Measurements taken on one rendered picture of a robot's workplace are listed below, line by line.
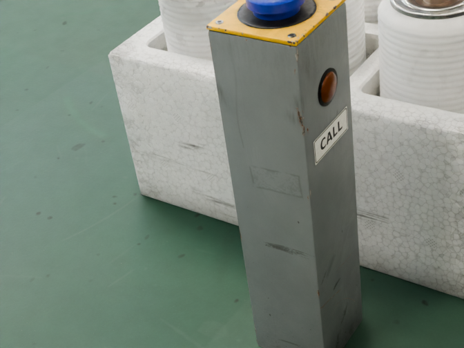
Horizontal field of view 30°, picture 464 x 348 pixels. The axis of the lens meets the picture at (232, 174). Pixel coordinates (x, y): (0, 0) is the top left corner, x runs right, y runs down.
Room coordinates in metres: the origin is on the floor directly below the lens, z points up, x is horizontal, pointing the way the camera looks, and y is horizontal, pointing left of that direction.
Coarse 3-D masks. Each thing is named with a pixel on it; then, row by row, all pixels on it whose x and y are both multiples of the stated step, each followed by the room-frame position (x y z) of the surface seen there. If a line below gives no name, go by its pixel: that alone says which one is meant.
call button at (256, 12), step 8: (248, 0) 0.53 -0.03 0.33; (256, 0) 0.52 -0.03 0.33; (264, 0) 0.52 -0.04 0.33; (272, 0) 0.52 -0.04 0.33; (280, 0) 0.52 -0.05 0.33; (288, 0) 0.52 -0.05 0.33; (296, 0) 0.52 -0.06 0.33; (304, 0) 0.53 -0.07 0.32; (248, 8) 0.53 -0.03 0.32; (256, 8) 0.52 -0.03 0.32; (264, 8) 0.52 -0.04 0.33; (272, 8) 0.51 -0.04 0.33; (280, 8) 0.51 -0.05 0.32; (288, 8) 0.51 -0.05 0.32; (296, 8) 0.52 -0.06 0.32; (256, 16) 0.53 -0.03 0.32; (264, 16) 0.52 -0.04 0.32; (272, 16) 0.52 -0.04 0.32; (280, 16) 0.52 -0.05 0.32; (288, 16) 0.52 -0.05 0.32
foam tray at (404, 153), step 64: (128, 64) 0.76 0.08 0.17; (192, 64) 0.72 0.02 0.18; (128, 128) 0.77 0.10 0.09; (192, 128) 0.72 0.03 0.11; (384, 128) 0.59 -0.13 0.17; (448, 128) 0.56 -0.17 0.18; (192, 192) 0.73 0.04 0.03; (384, 192) 0.59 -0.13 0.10; (448, 192) 0.55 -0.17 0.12; (384, 256) 0.59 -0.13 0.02; (448, 256) 0.55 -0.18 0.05
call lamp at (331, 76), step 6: (330, 72) 0.51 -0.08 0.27; (330, 78) 0.51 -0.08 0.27; (336, 78) 0.52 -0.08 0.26; (324, 84) 0.50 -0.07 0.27; (330, 84) 0.51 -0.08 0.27; (336, 84) 0.52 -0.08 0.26; (324, 90) 0.50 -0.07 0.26; (330, 90) 0.51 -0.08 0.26; (324, 96) 0.50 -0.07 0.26; (330, 96) 0.51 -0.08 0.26; (324, 102) 0.50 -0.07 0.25
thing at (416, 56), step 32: (384, 0) 0.66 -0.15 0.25; (384, 32) 0.63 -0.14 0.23; (416, 32) 0.60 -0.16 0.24; (448, 32) 0.59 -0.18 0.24; (384, 64) 0.63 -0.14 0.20; (416, 64) 0.60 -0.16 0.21; (448, 64) 0.59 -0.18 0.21; (384, 96) 0.64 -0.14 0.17; (416, 96) 0.60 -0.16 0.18; (448, 96) 0.59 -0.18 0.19
